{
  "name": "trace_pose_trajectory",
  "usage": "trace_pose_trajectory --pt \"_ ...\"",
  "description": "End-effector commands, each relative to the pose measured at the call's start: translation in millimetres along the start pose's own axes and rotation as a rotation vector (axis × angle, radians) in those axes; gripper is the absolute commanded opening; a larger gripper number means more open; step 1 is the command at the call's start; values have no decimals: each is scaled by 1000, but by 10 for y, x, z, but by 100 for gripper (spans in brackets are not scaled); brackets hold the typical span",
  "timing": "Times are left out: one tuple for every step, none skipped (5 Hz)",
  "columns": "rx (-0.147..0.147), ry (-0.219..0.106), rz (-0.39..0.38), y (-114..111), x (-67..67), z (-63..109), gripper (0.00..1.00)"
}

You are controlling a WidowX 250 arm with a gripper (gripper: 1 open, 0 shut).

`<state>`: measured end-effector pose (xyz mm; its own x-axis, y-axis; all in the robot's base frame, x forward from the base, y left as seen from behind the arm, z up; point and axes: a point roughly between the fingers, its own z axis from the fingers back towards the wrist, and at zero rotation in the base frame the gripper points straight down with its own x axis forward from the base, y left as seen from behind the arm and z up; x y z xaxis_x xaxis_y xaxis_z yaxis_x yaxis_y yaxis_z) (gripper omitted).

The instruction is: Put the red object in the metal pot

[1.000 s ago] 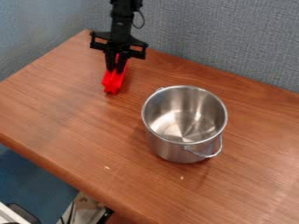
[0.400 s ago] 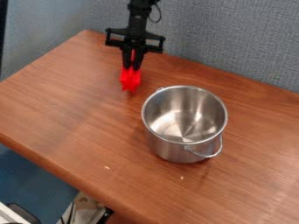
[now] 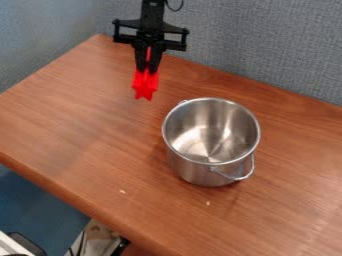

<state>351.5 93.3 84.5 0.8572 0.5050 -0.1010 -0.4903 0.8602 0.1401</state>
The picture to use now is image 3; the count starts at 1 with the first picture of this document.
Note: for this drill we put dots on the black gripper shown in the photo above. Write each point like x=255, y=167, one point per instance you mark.
x=150, y=29

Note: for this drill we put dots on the red plastic block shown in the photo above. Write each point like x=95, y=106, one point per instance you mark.
x=144, y=84

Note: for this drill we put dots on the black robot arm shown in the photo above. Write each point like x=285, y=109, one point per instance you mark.
x=151, y=35

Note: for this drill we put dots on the table leg frame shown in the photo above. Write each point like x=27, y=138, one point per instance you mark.
x=98, y=241

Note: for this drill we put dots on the metal pot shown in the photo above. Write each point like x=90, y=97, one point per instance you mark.
x=211, y=135

